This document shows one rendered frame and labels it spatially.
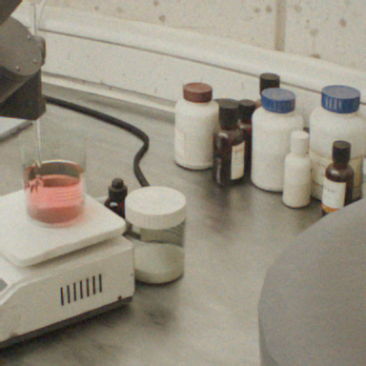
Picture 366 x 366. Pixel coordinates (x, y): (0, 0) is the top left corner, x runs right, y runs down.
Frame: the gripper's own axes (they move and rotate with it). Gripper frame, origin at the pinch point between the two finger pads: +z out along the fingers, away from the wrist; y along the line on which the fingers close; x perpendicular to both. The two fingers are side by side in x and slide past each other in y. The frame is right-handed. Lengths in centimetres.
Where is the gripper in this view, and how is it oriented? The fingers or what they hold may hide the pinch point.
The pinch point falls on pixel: (34, 46)
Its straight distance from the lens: 90.9
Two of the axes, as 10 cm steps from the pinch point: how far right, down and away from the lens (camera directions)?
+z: 3.7, -4.3, 8.2
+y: -9.3, -1.6, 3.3
